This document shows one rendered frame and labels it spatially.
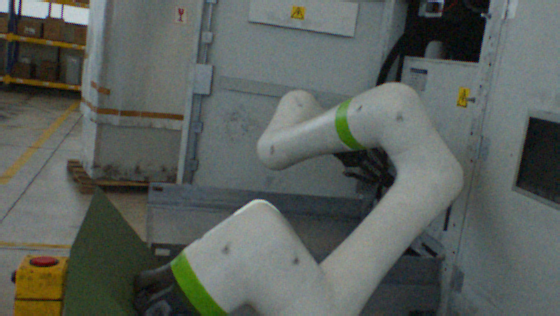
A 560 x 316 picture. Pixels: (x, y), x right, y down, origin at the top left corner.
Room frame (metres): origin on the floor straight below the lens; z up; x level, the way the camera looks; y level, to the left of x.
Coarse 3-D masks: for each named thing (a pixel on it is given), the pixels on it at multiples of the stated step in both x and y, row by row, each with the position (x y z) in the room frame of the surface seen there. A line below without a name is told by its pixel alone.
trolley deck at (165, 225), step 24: (168, 216) 1.68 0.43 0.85; (192, 216) 1.71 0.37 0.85; (216, 216) 1.75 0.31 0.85; (168, 240) 1.47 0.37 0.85; (192, 240) 1.50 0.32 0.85; (312, 240) 1.66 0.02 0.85; (336, 240) 1.70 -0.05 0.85; (384, 288) 1.37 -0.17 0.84; (408, 288) 1.39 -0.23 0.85; (432, 288) 1.41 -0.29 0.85
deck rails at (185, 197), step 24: (168, 192) 1.78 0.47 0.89; (192, 192) 1.81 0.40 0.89; (216, 192) 1.83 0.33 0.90; (240, 192) 1.85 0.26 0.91; (264, 192) 1.87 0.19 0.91; (288, 216) 1.87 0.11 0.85; (312, 216) 1.91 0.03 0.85; (336, 216) 1.95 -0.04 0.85; (360, 216) 1.98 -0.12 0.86; (408, 264) 1.43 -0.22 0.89; (432, 264) 1.45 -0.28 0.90
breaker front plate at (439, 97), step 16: (416, 64) 1.87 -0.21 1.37; (432, 64) 1.76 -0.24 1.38; (448, 64) 1.67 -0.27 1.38; (464, 64) 1.59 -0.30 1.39; (432, 80) 1.75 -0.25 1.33; (448, 80) 1.66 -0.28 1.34; (464, 80) 1.58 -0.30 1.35; (432, 96) 1.73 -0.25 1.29; (448, 96) 1.64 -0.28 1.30; (432, 112) 1.71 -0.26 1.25; (448, 112) 1.63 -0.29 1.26; (464, 112) 1.55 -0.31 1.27; (448, 128) 1.61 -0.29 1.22; (464, 128) 1.53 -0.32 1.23; (448, 144) 1.60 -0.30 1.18; (384, 192) 1.94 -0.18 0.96; (432, 224) 1.60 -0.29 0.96
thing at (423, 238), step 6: (420, 234) 1.63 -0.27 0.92; (426, 234) 1.62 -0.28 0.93; (414, 240) 1.66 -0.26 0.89; (420, 240) 1.63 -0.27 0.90; (426, 240) 1.59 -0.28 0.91; (432, 240) 1.57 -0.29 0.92; (414, 246) 1.65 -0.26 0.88; (432, 246) 1.56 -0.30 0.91; (438, 246) 1.53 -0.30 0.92; (426, 252) 1.58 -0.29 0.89; (432, 252) 1.55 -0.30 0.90; (438, 252) 1.52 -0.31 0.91
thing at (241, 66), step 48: (240, 0) 2.07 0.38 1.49; (288, 0) 2.04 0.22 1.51; (336, 0) 2.03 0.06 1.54; (384, 0) 2.04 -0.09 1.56; (192, 48) 2.04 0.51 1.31; (240, 48) 2.07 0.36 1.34; (288, 48) 2.06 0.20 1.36; (336, 48) 2.06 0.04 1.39; (192, 96) 2.05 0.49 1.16; (240, 96) 2.07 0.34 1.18; (336, 96) 2.04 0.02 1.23; (192, 144) 2.07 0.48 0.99; (240, 144) 2.07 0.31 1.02; (288, 192) 2.06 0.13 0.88; (336, 192) 2.06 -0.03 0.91
